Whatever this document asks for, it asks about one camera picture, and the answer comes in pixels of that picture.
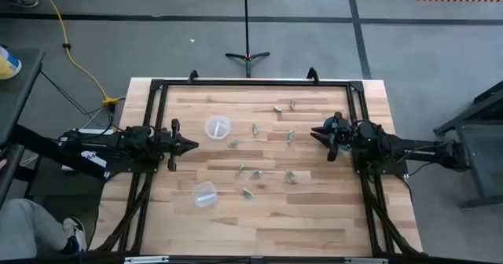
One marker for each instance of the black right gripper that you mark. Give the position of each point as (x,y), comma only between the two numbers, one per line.
(338,132)

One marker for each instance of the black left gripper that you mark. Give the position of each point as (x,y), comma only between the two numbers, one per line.
(175,154)

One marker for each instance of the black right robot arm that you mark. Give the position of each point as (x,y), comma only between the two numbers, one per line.
(416,150)

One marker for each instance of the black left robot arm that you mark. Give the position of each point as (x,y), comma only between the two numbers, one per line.
(102,140)

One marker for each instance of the clear plastic cup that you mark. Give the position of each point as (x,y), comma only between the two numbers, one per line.
(217,127)
(204,194)

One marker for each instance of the black tripod stand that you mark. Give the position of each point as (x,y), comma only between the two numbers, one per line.
(247,56)

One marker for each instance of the person's white shoe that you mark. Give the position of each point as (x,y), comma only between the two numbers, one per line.
(76,234)

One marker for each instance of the dark grey metal cart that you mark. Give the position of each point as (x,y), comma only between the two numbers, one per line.
(471,116)

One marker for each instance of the black side table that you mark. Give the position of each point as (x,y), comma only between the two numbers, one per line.
(15,99)

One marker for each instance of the person's grey trouser leg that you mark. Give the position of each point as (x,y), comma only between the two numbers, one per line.
(27,228)

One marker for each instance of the person's hand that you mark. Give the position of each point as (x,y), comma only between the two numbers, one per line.
(2,163)

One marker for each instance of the yellow blue white container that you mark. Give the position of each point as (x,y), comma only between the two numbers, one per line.
(8,64)

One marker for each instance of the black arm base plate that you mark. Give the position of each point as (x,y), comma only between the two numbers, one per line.
(129,168)
(393,169)

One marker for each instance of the black aluminium table frame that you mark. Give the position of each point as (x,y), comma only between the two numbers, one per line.
(255,83)

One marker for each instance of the silver metal bracket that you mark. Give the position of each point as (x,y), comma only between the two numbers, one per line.
(365,261)
(146,259)

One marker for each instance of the black stand frame with caster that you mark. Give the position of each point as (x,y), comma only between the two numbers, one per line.
(47,150)

